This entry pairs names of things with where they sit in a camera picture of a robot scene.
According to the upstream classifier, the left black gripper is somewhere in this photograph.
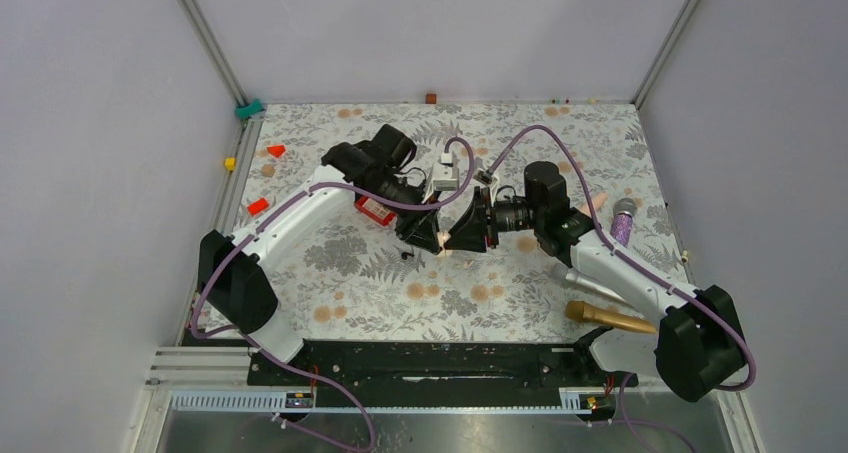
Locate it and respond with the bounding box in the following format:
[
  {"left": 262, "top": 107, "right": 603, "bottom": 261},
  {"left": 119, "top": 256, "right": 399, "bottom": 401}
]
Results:
[{"left": 368, "top": 170, "right": 443, "bottom": 254}]

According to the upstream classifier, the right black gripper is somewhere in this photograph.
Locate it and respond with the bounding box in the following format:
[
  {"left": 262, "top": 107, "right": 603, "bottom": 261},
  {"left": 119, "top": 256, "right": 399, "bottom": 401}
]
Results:
[{"left": 445, "top": 186, "right": 544, "bottom": 254}]

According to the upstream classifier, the beige earbud charging case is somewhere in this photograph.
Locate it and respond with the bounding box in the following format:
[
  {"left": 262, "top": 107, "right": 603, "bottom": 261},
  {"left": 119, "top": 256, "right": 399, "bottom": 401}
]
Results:
[{"left": 438, "top": 232, "right": 450, "bottom": 254}]

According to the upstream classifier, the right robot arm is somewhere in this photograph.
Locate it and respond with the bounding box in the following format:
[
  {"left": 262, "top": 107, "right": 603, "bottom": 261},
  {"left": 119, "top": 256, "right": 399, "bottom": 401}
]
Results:
[{"left": 444, "top": 161, "right": 749, "bottom": 402}]

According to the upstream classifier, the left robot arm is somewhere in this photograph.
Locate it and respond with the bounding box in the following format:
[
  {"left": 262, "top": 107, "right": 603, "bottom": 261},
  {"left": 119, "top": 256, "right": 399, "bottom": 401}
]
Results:
[{"left": 197, "top": 125, "right": 441, "bottom": 384}]

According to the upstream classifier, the red plastic basket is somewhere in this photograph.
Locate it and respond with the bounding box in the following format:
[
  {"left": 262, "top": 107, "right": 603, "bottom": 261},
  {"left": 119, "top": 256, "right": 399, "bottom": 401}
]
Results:
[{"left": 354, "top": 196, "right": 396, "bottom": 227}]

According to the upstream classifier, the floral patterned mat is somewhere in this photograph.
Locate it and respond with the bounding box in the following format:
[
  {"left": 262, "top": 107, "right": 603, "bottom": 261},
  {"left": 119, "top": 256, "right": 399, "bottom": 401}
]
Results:
[{"left": 241, "top": 103, "right": 686, "bottom": 343}]

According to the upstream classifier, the silver microphone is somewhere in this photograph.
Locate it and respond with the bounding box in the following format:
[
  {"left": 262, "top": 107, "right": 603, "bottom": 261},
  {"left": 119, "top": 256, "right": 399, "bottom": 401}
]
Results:
[{"left": 550, "top": 264, "right": 630, "bottom": 307}]

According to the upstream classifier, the pink toy microphone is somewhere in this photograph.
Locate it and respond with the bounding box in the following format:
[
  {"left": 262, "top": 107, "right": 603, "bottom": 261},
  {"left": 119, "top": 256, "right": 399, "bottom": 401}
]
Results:
[{"left": 578, "top": 192, "right": 608, "bottom": 217}]

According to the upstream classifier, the gold microphone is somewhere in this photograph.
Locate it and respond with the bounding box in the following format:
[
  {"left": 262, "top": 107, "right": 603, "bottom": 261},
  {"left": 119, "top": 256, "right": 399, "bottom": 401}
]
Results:
[{"left": 565, "top": 301, "right": 658, "bottom": 335}]

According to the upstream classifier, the purple glitter microphone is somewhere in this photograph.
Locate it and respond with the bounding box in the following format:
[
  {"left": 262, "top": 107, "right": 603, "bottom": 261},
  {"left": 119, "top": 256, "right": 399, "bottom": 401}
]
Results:
[{"left": 610, "top": 197, "right": 638, "bottom": 247}]

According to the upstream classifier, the orange triangle block upper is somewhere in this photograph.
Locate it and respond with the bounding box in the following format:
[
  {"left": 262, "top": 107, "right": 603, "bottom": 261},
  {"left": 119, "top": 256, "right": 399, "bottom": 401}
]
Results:
[{"left": 266, "top": 144, "right": 286, "bottom": 158}]

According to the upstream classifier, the orange block lower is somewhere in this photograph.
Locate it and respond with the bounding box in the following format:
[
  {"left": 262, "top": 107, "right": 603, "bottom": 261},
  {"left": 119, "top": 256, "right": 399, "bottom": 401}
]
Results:
[{"left": 247, "top": 197, "right": 269, "bottom": 216}]

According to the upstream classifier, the teal block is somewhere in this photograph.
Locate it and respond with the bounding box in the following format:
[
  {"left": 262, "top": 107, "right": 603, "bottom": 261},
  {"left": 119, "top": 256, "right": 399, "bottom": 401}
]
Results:
[{"left": 234, "top": 99, "right": 265, "bottom": 121}]

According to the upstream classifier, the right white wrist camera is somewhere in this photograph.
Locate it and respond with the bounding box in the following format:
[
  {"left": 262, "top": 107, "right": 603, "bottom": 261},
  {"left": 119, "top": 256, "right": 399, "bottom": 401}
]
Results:
[{"left": 473, "top": 168, "right": 500, "bottom": 189}]

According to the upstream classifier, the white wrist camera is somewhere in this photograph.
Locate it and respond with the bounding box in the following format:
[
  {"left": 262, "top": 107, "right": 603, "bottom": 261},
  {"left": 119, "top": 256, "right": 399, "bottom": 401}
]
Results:
[
  {"left": 429, "top": 152, "right": 460, "bottom": 192},
  {"left": 473, "top": 168, "right": 500, "bottom": 189}
]

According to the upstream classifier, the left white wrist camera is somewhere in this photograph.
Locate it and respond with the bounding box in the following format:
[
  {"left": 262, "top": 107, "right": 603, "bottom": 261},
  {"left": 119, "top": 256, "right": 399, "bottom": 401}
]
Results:
[{"left": 429, "top": 152, "right": 460, "bottom": 192}]

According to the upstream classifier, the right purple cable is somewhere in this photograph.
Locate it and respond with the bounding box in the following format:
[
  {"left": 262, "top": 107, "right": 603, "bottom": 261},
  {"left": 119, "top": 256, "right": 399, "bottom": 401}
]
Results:
[{"left": 486, "top": 124, "right": 758, "bottom": 453}]

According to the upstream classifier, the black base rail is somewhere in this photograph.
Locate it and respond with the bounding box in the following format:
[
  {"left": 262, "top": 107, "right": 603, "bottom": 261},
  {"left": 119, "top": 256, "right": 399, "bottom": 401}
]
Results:
[{"left": 247, "top": 332, "right": 638, "bottom": 409}]

